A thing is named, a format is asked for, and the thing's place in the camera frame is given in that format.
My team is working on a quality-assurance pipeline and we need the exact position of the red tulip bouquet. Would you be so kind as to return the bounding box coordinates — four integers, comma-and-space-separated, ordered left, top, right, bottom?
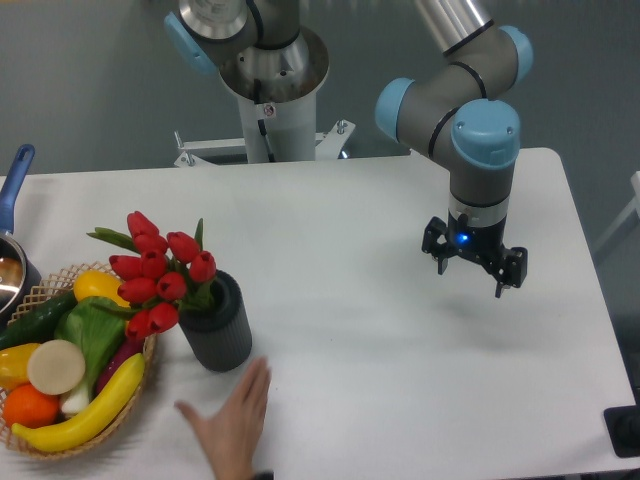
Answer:
88, 211, 217, 340

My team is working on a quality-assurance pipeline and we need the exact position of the orange fruit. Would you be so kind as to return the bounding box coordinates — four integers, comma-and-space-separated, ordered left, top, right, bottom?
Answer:
2, 384, 59, 428

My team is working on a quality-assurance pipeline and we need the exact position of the woven wicker basket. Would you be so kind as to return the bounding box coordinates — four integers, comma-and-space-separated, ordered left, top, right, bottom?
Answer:
1, 262, 157, 460

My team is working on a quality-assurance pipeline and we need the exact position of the blue handled saucepan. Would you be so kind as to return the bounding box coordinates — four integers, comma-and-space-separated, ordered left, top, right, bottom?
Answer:
1, 144, 41, 330

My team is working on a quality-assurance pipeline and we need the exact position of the yellow bell pepper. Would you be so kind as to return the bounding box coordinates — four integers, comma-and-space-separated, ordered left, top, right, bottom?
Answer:
73, 270, 129, 308

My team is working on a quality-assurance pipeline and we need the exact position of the black device at table edge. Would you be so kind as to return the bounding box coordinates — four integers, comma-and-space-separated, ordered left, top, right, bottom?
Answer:
603, 405, 639, 458

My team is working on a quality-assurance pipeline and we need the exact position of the dark grey ribbed vase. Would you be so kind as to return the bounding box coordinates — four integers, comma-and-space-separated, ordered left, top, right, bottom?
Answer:
179, 270, 253, 372

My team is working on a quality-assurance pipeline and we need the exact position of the green cucumber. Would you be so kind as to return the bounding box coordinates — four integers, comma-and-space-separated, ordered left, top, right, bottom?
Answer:
1, 291, 77, 350

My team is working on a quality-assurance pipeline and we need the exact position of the white furniture frame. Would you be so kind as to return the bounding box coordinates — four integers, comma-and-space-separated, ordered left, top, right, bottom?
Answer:
591, 171, 640, 257

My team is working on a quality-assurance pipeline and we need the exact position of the green bok choy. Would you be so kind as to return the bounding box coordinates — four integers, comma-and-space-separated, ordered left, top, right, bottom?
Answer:
54, 296, 125, 418

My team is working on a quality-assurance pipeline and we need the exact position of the purple eggplant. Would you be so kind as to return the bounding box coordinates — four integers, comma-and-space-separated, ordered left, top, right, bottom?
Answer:
94, 339, 144, 395

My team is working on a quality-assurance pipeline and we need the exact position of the yellow lemon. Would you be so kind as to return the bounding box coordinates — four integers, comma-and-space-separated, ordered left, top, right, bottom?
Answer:
0, 343, 40, 391

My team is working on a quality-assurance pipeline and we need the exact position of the yellow banana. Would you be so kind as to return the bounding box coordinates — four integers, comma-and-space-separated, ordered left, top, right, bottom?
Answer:
11, 353, 146, 453

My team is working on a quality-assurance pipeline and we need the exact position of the beige round radish slice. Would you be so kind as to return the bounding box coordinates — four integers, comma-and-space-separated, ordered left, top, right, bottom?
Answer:
27, 340, 86, 395

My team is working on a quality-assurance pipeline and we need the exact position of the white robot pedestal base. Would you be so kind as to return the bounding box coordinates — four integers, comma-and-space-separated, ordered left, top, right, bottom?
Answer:
169, 26, 356, 163

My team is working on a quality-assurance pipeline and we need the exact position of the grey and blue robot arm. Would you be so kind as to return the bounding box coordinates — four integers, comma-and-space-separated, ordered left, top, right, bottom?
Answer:
164, 1, 533, 290

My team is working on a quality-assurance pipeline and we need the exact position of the person's bare hand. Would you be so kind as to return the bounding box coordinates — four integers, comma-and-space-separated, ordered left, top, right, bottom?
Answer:
175, 357, 273, 479

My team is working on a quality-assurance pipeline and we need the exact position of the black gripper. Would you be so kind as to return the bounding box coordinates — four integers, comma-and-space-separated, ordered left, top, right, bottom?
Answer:
421, 212, 528, 299

